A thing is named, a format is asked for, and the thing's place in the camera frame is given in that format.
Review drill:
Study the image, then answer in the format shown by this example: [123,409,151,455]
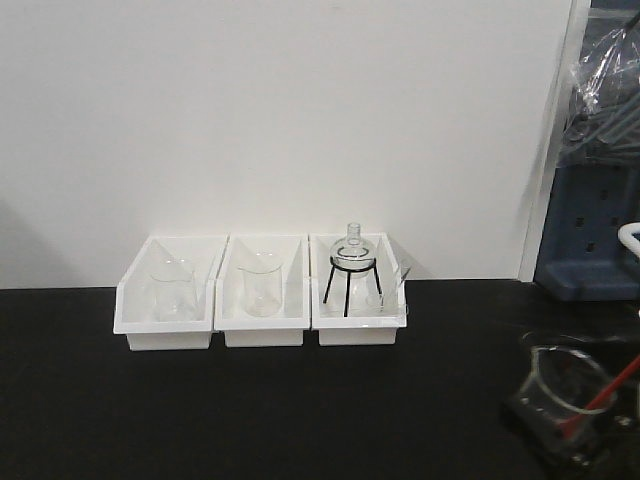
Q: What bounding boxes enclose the large clear glass beaker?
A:
[515,345,618,441]

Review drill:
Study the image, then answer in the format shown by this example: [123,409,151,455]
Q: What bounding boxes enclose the glass beaker in middle bin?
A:
[238,251,283,317]

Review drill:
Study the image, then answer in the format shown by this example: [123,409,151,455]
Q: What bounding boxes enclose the glass beaker in bin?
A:
[150,259,197,322]
[238,251,283,317]

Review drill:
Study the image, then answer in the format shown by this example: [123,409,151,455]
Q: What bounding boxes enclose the glass beaker in left bin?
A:
[150,259,197,322]

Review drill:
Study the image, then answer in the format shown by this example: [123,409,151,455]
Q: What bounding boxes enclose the round-bottom glass flask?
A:
[330,222,375,270]

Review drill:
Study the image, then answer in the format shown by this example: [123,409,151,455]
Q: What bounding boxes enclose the right white plastic bin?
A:
[309,233,407,346]

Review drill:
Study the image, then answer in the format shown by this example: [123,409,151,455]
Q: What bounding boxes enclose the white plastic bin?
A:
[113,235,229,351]
[309,233,407,346]
[213,234,311,348]

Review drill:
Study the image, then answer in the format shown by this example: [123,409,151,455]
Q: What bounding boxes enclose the middle white plastic bin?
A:
[213,234,311,348]

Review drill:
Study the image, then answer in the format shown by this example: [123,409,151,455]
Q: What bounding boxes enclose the left white plastic bin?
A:
[113,235,229,351]

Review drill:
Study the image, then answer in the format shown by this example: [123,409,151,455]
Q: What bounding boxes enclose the grey pegboard drying rack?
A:
[533,0,640,303]

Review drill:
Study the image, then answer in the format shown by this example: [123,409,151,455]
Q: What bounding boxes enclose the white lab faucet green knobs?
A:
[617,222,640,259]

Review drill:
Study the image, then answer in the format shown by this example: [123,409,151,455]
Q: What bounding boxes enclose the clear plastic bag of pegs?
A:
[557,1,639,168]

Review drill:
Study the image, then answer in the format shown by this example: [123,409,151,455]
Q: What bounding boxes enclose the black wire tripod stand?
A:
[322,256,383,318]

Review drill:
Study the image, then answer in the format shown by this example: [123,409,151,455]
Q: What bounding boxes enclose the red cable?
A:
[559,354,640,436]

